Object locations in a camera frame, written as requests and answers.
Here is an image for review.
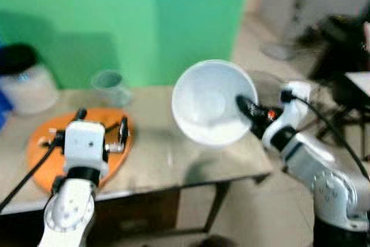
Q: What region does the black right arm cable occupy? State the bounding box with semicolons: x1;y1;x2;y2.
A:
280;88;370;179

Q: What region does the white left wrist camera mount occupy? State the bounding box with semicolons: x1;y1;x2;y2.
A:
62;120;110;179

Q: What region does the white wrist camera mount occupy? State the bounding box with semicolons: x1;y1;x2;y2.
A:
262;81;313;143
62;120;110;179

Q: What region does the orange oval plate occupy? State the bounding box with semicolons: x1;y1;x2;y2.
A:
26;107;135;195

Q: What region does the white round bowl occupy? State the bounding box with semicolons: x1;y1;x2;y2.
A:
172;59;259;148

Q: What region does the blue object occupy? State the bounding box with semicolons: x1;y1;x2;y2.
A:
0;42;13;131

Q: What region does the black chair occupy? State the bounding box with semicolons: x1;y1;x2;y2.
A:
298;5;370;161

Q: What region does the white bin with black lid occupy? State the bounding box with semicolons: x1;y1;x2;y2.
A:
0;43;60;116

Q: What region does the beige table with dark frame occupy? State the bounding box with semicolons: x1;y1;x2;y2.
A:
0;85;274;247

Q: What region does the green backdrop screen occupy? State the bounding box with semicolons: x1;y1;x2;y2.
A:
0;0;255;90

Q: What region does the person's hand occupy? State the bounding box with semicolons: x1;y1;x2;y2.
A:
362;21;370;52

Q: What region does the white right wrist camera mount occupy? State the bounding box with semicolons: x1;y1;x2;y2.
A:
262;81;313;143

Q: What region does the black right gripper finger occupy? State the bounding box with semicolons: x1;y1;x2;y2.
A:
235;95;260;123

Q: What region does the white side table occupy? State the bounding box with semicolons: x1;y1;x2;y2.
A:
345;72;370;96

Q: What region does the grey green cup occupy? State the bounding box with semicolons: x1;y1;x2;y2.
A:
91;69;133;108

